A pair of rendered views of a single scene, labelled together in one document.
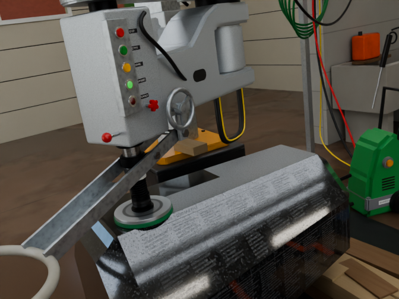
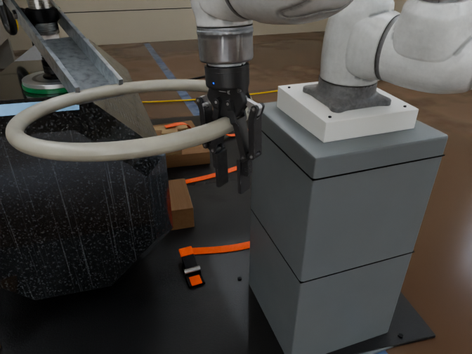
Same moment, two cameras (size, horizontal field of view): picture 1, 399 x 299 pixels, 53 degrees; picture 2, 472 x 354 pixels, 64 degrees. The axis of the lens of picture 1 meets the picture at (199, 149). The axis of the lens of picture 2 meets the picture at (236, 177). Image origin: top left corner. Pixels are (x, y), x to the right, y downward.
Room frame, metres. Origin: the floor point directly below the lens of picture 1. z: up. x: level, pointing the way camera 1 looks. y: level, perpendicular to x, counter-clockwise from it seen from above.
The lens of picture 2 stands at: (0.48, 1.32, 1.20)
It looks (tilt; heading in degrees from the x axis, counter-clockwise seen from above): 30 degrees down; 284
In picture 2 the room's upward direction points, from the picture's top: straight up
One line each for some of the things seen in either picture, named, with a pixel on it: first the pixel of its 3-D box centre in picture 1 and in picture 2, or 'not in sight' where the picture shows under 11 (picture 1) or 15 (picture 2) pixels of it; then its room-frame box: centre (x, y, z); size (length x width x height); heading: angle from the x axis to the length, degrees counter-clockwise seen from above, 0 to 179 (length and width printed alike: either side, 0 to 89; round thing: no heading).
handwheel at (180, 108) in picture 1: (173, 108); not in sight; (1.38, 0.07, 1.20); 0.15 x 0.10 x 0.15; 142
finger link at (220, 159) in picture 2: not in sight; (221, 168); (0.65, 0.71, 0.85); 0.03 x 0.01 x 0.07; 68
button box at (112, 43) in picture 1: (123, 67); not in sight; (1.24, 0.19, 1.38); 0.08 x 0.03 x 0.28; 142
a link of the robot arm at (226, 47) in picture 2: not in sight; (225, 45); (0.64, 0.71, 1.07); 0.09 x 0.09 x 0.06
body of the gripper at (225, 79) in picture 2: not in sight; (227, 90); (0.64, 0.71, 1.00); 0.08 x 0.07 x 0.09; 158
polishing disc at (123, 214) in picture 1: (142, 209); (57, 78); (1.36, 0.24, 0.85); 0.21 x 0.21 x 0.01
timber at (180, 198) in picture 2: not in sight; (178, 202); (1.17, -0.21, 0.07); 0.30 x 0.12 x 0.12; 119
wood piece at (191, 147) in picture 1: (190, 146); not in sight; (2.21, 0.05, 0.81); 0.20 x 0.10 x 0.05; 35
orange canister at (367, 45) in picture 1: (369, 45); not in sight; (4.41, -1.98, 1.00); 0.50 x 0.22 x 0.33; 123
